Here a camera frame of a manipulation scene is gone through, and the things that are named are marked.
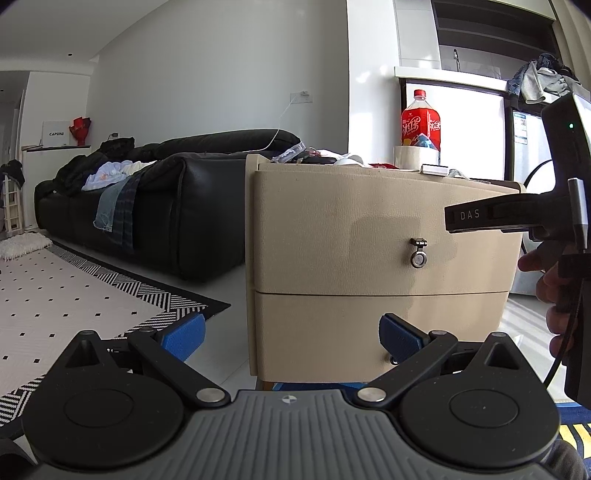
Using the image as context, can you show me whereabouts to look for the red soda bottle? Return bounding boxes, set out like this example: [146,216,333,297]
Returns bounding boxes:
[401,89,441,152]

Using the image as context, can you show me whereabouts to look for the white charging cable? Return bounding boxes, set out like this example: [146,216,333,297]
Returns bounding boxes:
[244,97,297,154]

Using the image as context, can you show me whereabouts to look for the black leather sofa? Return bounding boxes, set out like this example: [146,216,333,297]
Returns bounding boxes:
[34,129,301,283]

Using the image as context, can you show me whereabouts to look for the white crumpled cloth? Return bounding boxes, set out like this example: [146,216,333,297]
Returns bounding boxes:
[334,154,372,168]

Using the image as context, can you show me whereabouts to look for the white sign board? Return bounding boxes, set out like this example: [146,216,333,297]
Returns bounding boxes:
[41,121,71,148]

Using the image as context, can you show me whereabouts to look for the white small box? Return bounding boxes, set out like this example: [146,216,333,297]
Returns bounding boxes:
[421,164,450,177]

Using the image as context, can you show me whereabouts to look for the black car key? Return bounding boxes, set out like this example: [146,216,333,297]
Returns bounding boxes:
[301,156,337,165]

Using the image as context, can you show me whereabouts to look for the clear plastic packet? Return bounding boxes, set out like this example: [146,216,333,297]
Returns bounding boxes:
[271,142,305,164]

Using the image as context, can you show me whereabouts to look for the chrome faucet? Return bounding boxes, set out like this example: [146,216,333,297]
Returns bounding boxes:
[453,48,462,73]

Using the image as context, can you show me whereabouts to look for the pile of grey clothes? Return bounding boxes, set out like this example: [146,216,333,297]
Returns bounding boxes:
[506,53,582,104]

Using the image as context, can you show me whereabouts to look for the white wall socket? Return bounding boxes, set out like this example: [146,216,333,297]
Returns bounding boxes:
[290,90,312,105]

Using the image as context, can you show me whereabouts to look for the beige leather nightstand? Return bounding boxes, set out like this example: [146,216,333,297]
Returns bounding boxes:
[245,154,521,383]

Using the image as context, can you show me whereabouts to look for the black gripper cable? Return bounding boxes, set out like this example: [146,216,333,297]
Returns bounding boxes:
[520,158,584,391]

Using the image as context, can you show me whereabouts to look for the silver washing machine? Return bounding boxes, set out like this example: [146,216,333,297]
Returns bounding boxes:
[505,108,562,296]

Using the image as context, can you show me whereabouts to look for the clothes on sofa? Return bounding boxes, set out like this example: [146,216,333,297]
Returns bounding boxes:
[81,160,154,234]

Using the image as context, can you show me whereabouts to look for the person's right hand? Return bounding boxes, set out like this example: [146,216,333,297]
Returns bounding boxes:
[518,241,575,359]

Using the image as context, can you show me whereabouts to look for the clear tape roll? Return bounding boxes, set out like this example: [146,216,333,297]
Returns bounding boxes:
[394,146,440,170]

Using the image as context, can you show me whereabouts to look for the blue yellow floor mat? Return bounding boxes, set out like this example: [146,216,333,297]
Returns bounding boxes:
[556,402,591,469]

